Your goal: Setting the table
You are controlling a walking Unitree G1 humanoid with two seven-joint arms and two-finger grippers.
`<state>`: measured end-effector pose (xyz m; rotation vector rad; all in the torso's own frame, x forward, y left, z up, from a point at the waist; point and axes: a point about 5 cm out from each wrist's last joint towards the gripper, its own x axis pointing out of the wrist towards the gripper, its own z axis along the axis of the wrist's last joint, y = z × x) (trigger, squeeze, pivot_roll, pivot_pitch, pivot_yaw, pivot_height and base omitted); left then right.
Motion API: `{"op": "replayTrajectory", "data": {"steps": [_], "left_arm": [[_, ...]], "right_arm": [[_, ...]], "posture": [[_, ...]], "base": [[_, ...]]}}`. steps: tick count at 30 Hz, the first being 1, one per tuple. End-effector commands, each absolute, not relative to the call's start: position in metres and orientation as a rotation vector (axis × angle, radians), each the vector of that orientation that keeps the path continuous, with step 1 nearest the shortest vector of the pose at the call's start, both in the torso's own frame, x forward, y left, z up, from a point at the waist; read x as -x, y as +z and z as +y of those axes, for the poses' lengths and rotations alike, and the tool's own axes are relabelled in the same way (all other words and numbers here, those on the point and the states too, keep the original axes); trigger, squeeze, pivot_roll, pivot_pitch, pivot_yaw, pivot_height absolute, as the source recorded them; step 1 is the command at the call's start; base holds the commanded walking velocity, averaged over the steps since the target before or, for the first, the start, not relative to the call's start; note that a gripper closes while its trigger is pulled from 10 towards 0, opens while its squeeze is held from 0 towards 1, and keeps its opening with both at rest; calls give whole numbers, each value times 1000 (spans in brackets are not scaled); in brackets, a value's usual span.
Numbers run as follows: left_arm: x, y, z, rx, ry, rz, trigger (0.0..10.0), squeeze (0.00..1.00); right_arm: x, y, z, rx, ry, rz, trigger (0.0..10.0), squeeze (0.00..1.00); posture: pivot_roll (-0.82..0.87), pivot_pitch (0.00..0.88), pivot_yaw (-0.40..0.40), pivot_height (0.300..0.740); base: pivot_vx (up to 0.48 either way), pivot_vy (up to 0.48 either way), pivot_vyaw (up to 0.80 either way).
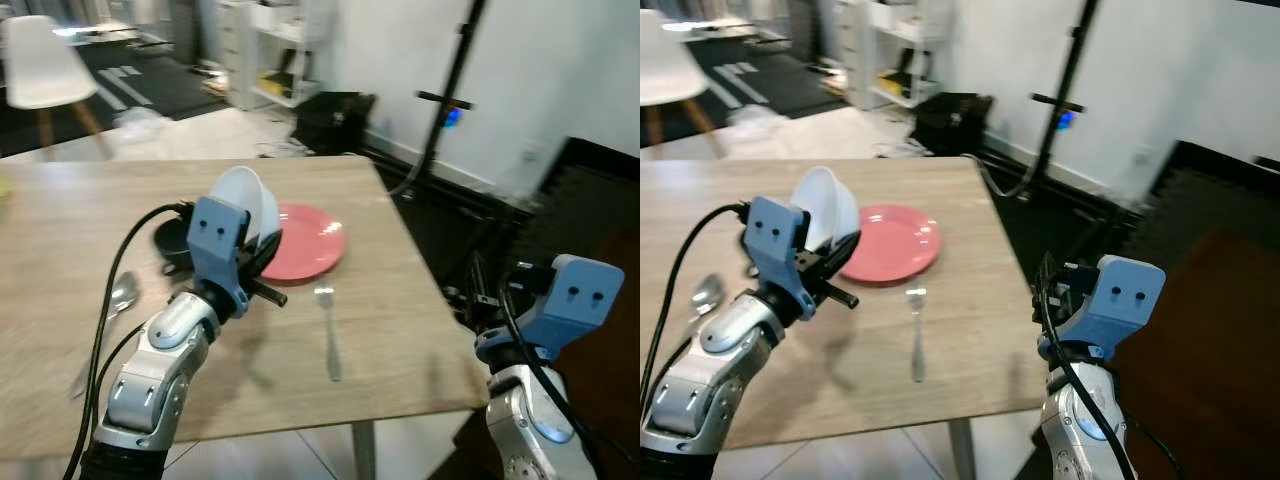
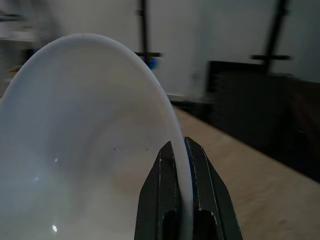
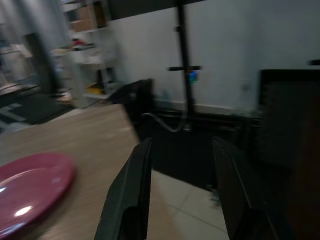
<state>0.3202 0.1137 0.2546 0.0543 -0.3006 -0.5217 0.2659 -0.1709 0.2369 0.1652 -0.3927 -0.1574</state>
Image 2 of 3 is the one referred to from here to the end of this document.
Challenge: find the white shelf unit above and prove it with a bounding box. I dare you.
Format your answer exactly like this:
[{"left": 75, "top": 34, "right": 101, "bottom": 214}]
[{"left": 0, "top": 11, "right": 48, "bottom": 83}]

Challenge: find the white ceramic bowl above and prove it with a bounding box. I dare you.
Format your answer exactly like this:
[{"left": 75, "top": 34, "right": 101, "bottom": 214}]
[{"left": 0, "top": 33, "right": 194, "bottom": 240}]

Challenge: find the dark wooden cabinet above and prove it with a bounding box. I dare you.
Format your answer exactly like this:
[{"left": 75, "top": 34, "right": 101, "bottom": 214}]
[{"left": 205, "top": 60, "right": 320, "bottom": 185}]

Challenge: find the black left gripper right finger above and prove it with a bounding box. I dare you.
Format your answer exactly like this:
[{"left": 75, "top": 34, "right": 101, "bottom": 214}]
[{"left": 184, "top": 136, "right": 244, "bottom": 240}]

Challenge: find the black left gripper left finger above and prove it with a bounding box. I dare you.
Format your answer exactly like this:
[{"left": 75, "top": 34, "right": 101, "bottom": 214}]
[{"left": 133, "top": 140, "right": 185, "bottom": 240}]

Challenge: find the black tripod stand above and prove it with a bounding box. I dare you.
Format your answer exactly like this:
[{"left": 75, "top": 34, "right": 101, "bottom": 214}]
[
  {"left": 250, "top": 0, "right": 293, "bottom": 75},
  {"left": 134, "top": 0, "right": 164, "bottom": 70}
]

